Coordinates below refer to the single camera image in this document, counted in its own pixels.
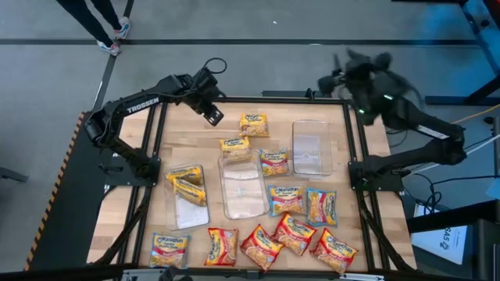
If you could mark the light blue sheet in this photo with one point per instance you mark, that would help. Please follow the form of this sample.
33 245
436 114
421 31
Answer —
494 189

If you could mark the black stand frame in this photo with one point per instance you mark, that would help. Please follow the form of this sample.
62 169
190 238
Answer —
449 100

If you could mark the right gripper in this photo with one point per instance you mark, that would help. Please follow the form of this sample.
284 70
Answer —
367 74

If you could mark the black furniture foot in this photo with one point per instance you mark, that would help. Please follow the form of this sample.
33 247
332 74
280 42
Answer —
11 174

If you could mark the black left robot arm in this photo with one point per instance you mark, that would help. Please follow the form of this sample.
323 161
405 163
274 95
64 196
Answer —
142 105

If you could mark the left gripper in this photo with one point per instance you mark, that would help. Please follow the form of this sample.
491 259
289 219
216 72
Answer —
207 95

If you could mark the black aluminium table frame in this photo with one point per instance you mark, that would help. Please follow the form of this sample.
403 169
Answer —
242 100

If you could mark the red Maruchan noodle pack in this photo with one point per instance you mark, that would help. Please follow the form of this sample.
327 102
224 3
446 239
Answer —
293 234
222 247
333 251
261 247

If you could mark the clear plastic bin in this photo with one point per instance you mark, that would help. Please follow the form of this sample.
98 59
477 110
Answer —
312 148
187 216
242 195

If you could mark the black hazard-striped platform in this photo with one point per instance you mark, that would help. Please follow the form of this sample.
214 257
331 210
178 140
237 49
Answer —
66 218

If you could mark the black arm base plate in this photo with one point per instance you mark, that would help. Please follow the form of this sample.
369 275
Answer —
386 183
117 175

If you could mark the white metal bar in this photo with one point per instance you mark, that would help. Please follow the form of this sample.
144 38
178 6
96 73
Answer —
361 277

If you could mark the person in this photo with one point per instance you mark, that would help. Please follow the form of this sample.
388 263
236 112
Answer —
88 23

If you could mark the blue Maruchan noodle pack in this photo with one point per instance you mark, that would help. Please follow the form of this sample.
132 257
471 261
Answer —
286 201
274 162
322 207
169 251

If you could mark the black cart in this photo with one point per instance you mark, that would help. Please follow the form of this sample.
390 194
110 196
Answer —
484 250

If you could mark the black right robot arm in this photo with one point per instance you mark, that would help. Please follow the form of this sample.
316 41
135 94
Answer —
429 130

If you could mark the white paper sign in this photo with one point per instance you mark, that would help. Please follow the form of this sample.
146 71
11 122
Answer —
437 242

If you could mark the yellow Maruchan noodle pack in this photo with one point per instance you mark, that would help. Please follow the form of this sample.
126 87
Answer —
185 175
235 150
190 192
254 125

